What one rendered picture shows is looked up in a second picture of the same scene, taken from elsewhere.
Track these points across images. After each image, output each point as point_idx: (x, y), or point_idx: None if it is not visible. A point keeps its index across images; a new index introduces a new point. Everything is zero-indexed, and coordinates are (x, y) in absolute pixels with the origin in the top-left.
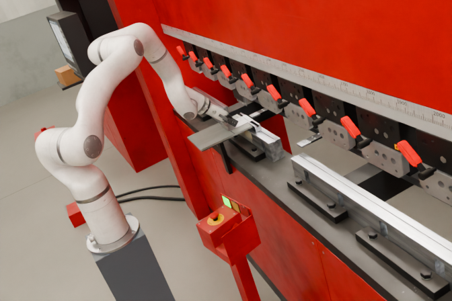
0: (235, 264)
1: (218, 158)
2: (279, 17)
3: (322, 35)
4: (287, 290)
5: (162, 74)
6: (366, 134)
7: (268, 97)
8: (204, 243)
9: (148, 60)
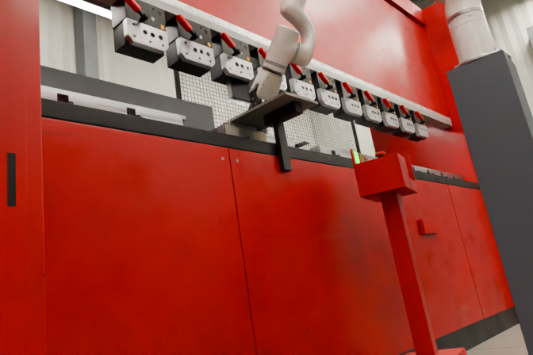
0: (404, 213)
1: (251, 163)
2: (320, 37)
3: (344, 54)
4: (363, 333)
5: (305, 2)
6: (366, 103)
7: (306, 86)
8: (404, 180)
9: None
